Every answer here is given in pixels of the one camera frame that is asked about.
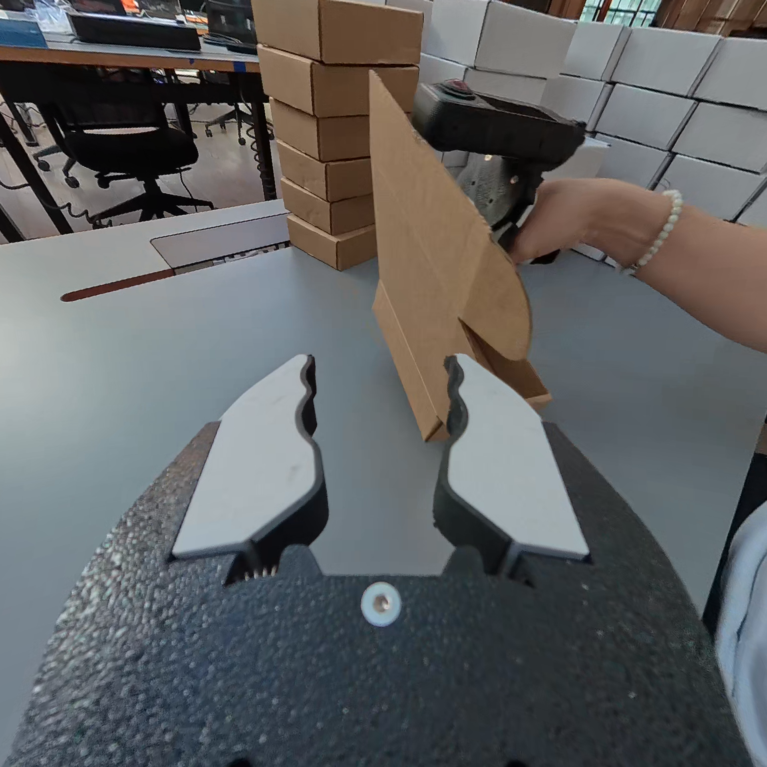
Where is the long black box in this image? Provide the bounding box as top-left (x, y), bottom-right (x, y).
top-left (66, 11), bottom-right (201, 52)

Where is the white bead bracelet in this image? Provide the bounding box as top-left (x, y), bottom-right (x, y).
top-left (620, 190), bottom-right (684, 276)

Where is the stack of white cardboard boxes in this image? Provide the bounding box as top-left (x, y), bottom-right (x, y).
top-left (383, 0), bottom-right (767, 270)

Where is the pale table cable hatch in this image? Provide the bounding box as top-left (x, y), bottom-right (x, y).
top-left (150, 207), bottom-right (294, 276)

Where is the person's right hand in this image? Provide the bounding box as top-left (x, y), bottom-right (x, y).
top-left (511, 178), bottom-right (667, 266)

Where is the person's right forearm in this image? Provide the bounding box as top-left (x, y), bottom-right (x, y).
top-left (629, 192), bottom-right (767, 354)

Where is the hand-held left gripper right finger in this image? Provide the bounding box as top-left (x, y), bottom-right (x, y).
top-left (433, 354), bottom-right (591, 564)

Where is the brown corrugated mailer box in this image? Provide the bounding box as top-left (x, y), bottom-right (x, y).
top-left (367, 69), bottom-right (552, 443)

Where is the stack of brown cardboard boxes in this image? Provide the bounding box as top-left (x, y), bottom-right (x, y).
top-left (250, 0), bottom-right (425, 272)

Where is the wooden top desk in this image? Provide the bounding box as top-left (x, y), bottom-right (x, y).
top-left (0, 24), bottom-right (282, 234)

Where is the person's pale blue shirt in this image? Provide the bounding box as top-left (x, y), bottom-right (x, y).
top-left (716, 515), bottom-right (767, 767)

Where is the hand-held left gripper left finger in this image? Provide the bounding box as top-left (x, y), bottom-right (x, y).
top-left (171, 354), bottom-right (330, 561)

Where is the black electronic device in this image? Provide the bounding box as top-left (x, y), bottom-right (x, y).
top-left (207, 0), bottom-right (258, 55)

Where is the black coiled cable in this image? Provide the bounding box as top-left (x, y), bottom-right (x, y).
top-left (57, 189), bottom-right (99, 227)

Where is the black office chair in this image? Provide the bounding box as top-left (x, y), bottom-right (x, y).
top-left (33, 99), bottom-right (213, 229)

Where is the blue box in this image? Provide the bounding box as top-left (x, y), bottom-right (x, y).
top-left (0, 12), bottom-right (49, 49)

